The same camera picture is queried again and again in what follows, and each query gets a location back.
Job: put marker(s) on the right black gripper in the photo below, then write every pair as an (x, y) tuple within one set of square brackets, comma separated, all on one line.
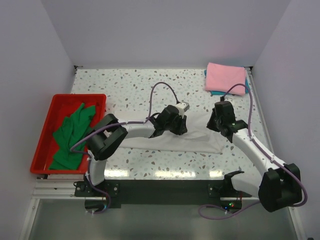
[(209, 125)]

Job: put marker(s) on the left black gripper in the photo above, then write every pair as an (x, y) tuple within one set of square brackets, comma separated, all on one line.
[(182, 128)]

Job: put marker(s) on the white t shirt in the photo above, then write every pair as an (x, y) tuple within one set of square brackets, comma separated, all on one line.
[(198, 138)]

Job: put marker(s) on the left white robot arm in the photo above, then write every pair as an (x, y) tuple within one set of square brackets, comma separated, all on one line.
[(105, 138)]

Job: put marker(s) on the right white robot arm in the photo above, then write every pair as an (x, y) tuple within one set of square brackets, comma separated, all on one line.
[(280, 184)]

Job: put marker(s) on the folded teal t shirt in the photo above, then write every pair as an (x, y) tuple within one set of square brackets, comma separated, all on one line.
[(247, 83)]

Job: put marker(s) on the folded pink t shirt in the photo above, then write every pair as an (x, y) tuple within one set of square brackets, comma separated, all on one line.
[(220, 78)]

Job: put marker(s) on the green t shirt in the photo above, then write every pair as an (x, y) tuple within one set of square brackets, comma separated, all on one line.
[(73, 129)]

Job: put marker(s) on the red plastic bin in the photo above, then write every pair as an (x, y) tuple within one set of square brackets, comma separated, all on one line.
[(63, 105)]

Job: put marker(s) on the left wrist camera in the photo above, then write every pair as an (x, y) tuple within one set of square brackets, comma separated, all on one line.
[(185, 106)]

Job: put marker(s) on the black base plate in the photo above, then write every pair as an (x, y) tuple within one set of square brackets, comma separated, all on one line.
[(116, 193)]

